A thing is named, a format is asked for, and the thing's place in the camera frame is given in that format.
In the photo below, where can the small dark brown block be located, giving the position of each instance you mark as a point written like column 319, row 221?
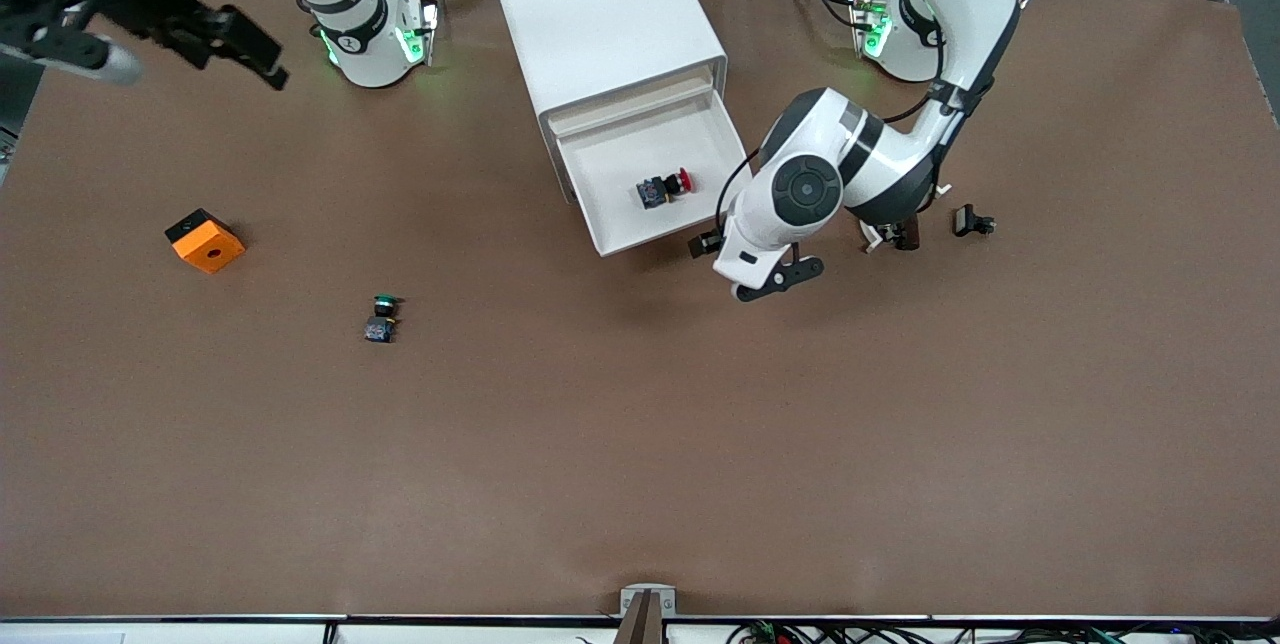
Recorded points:
column 905, row 236

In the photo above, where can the white curved plastic bracket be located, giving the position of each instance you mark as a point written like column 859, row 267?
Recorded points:
column 872, row 239

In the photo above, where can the white table edge rail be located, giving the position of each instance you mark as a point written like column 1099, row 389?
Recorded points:
column 450, row 634

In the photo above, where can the red emergency push button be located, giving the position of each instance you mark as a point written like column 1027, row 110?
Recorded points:
column 660, row 192

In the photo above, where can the orange block with black face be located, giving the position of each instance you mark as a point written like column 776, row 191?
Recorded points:
column 210, row 246

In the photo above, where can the grey metal edge bracket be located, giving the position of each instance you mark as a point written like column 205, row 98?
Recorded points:
column 648, row 614

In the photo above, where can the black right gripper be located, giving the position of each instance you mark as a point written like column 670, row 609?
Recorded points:
column 150, row 12

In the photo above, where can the black push switch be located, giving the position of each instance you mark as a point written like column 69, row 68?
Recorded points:
column 965, row 220

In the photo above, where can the white plastic drawer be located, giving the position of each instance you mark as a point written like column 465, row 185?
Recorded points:
column 620, row 164

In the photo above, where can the white drawer cabinet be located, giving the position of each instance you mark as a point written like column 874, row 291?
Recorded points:
column 600, row 14

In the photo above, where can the green push button switch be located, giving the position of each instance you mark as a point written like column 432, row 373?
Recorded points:
column 380, row 330

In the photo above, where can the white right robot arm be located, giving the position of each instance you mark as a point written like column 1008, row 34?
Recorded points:
column 350, row 24

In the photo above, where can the brown table mat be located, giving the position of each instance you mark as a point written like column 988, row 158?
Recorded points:
column 640, row 424

